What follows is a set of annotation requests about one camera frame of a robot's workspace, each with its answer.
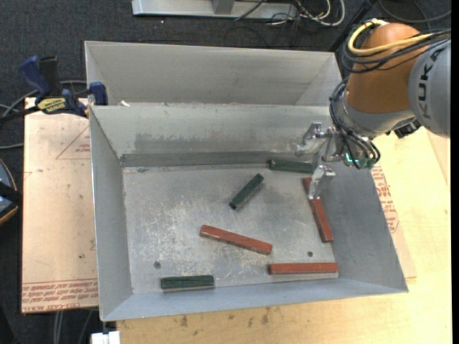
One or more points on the dark green flat block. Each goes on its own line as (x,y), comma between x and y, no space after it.
(246,191)
(187,282)
(290,166)

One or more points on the red-brown flat block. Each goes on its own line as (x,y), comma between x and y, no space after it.
(303,268)
(235,239)
(321,220)

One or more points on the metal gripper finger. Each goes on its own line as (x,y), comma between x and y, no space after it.
(307,140)
(318,183)

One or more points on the brown cardboard board red print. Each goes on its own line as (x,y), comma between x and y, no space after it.
(57,206)

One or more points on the black cylinder on white bracket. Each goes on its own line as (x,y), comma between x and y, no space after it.
(407,129)

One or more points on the grey metal bin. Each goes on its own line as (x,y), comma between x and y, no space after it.
(222,206)

